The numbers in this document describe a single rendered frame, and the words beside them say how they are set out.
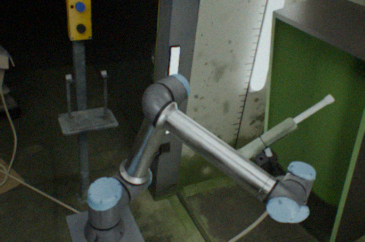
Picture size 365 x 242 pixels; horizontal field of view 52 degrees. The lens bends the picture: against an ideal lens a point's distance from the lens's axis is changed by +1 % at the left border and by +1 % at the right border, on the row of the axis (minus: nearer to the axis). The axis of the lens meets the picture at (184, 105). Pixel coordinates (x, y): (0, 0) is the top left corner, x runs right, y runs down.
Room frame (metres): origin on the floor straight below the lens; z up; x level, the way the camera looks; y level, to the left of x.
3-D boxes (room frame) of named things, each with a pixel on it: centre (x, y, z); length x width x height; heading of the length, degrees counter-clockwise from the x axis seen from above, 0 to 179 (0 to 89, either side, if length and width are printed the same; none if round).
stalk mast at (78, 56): (2.03, 0.66, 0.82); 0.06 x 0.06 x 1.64; 30
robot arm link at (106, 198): (1.22, 0.30, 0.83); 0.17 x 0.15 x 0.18; 151
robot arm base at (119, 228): (1.21, 0.31, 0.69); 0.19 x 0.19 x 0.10
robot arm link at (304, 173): (0.99, -0.42, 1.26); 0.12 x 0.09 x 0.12; 151
